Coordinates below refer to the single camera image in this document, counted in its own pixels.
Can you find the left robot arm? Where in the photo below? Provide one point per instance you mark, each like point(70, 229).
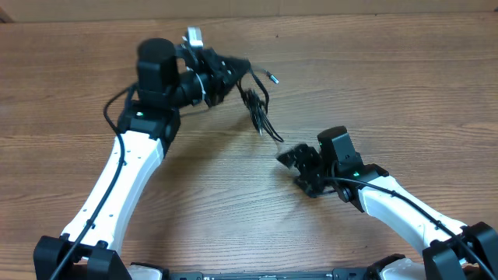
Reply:
point(169, 77)

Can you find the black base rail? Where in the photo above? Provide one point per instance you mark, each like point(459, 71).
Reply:
point(268, 275)

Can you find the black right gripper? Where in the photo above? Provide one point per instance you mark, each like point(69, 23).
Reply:
point(303, 157)

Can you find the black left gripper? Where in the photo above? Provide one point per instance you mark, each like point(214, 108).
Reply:
point(217, 67)

